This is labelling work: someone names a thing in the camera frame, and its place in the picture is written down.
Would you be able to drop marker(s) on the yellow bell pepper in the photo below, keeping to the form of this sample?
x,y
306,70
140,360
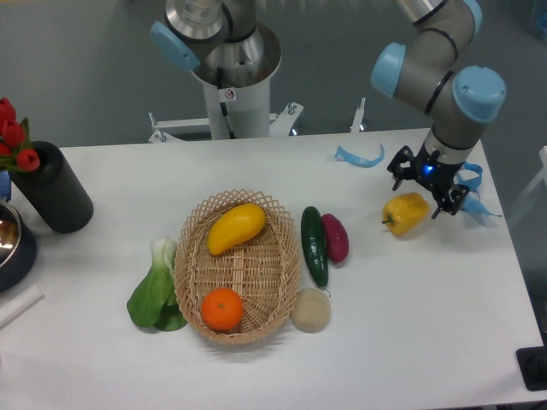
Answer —
x,y
404,213

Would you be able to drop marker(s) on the blue tape strip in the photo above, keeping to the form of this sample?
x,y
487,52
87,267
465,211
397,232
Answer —
x,y
342,155

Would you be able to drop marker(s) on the dark bowl with metal inside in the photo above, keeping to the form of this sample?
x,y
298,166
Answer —
x,y
18,247

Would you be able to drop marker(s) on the green bok choy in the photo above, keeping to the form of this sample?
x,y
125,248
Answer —
x,y
153,304

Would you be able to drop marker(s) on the black device at table edge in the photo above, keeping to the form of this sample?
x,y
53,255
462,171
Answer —
x,y
532,363

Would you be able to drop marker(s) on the green cucumber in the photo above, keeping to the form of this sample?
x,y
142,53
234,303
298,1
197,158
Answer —
x,y
313,242

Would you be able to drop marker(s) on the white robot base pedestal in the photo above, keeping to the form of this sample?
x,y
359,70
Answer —
x,y
223,45

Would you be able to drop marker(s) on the white metal frame bracket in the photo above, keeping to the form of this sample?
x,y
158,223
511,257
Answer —
x,y
229,120

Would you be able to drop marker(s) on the purple sweet potato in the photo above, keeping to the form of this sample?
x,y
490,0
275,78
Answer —
x,y
337,241

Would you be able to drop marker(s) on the yellow mango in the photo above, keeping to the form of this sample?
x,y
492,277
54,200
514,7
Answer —
x,y
235,226

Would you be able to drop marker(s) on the blue small object left edge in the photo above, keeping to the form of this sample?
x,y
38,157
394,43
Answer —
x,y
5,186

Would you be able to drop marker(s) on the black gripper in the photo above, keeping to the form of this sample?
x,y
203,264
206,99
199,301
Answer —
x,y
434,167

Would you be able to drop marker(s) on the orange fruit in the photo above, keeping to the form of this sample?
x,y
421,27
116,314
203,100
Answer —
x,y
222,309

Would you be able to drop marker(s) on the white flat stick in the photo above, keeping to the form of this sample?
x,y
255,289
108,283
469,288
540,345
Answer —
x,y
16,301

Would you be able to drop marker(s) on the black cylindrical vase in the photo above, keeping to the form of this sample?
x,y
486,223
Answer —
x,y
55,191

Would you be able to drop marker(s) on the woven wicker basket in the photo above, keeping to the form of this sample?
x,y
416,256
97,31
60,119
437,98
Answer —
x,y
264,272

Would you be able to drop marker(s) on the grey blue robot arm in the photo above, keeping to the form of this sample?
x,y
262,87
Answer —
x,y
460,104

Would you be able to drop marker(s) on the beige round potato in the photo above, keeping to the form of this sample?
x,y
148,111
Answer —
x,y
312,311

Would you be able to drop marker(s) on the red tulip flowers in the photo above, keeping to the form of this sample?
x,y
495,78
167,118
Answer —
x,y
17,152

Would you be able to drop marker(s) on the blue crumpled tape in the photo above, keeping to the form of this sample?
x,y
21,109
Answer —
x,y
471,175

